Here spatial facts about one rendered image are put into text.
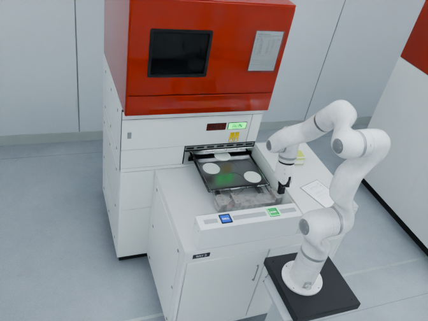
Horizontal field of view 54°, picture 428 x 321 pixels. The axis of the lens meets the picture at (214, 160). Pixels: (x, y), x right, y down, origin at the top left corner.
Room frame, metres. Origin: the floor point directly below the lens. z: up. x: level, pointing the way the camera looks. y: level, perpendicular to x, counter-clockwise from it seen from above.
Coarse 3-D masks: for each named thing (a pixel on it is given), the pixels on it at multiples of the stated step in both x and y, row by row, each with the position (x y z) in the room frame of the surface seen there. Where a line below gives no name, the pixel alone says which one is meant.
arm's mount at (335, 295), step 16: (288, 256) 1.41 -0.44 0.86; (272, 272) 1.29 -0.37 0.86; (320, 272) 1.35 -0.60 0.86; (336, 272) 1.37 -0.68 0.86; (288, 288) 1.22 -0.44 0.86; (336, 288) 1.27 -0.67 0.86; (288, 304) 1.14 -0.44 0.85; (304, 304) 1.15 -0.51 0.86; (320, 304) 1.16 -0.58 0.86; (336, 304) 1.18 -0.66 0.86; (352, 304) 1.20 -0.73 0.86; (304, 320) 1.09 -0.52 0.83
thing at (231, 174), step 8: (232, 152) 2.11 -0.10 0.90; (240, 152) 2.13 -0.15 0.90; (200, 160) 1.96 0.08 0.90; (208, 160) 1.98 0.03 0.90; (216, 160) 1.99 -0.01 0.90; (224, 160) 2.01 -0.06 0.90; (232, 160) 2.03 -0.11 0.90; (240, 160) 2.04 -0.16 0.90; (248, 160) 2.06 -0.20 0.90; (200, 168) 1.89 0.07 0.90; (224, 168) 1.94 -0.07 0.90; (232, 168) 1.95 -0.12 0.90; (240, 168) 1.97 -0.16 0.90; (248, 168) 1.98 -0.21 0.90; (256, 168) 2.00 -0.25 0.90; (208, 176) 1.83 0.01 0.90; (216, 176) 1.85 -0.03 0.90; (224, 176) 1.86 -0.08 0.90; (232, 176) 1.88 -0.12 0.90; (240, 176) 1.89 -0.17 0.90; (208, 184) 1.77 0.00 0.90; (216, 184) 1.78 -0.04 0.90; (224, 184) 1.80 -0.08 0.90; (232, 184) 1.81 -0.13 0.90; (240, 184) 1.82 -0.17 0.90; (248, 184) 1.84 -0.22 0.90; (256, 184) 1.85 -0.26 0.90
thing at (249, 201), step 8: (216, 200) 1.68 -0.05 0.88; (240, 200) 1.71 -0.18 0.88; (248, 200) 1.73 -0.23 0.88; (256, 200) 1.74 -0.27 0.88; (264, 200) 1.75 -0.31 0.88; (272, 200) 1.77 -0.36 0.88; (224, 208) 1.63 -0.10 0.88; (232, 208) 1.65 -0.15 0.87; (240, 208) 1.67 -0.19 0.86; (248, 208) 1.69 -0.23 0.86
